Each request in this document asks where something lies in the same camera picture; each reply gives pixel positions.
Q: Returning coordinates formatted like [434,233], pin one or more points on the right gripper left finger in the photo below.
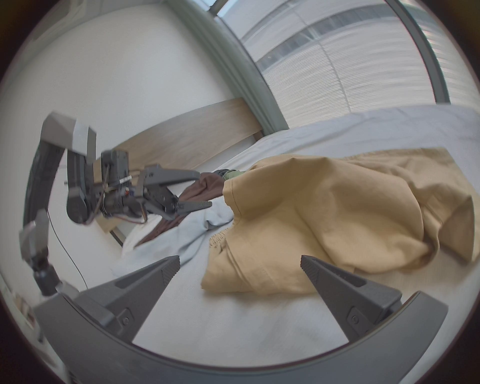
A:
[123,300]

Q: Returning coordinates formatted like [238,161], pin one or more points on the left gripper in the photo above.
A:
[155,197]

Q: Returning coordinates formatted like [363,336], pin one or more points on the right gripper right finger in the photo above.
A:
[348,296]

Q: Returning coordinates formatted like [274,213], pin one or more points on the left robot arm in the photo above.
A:
[77,180]

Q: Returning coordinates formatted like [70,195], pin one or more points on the brown garment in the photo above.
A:
[204,185]

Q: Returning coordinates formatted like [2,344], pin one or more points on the pale blue garment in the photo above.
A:
[187,236]

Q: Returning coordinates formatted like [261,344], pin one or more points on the green garment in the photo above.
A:
[232,175]

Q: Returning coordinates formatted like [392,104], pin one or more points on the tan trousers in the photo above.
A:
[318,210]

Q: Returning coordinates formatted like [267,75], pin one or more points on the bed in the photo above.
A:
[243,318]

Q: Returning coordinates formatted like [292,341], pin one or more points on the window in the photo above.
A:
[356,56]

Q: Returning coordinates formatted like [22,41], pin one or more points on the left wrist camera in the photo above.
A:
[116,165]

